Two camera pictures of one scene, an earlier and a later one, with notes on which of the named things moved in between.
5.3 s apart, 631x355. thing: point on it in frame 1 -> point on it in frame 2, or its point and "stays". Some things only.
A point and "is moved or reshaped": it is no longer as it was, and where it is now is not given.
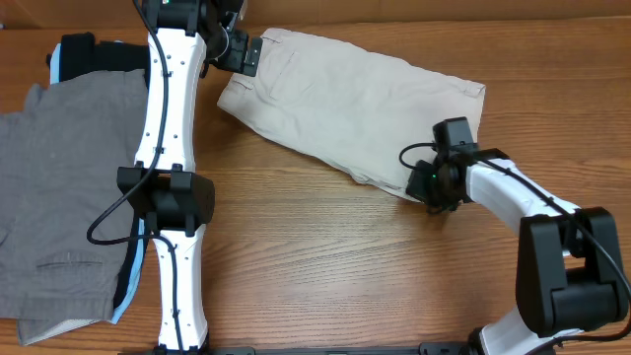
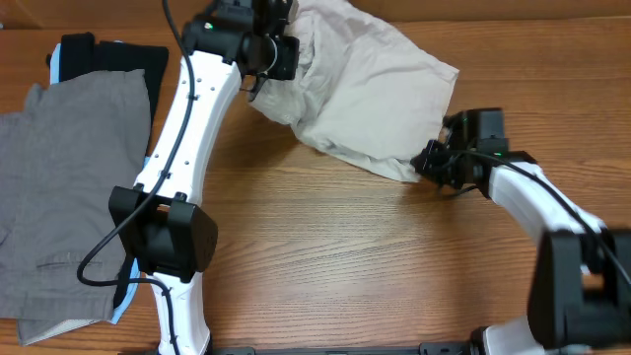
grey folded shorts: (66, 222) stays
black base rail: (424, 349) stays
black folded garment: (83, 56) stays
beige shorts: (358, 115) is moved or reshaped
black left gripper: (235, 61) -> (283, 67)
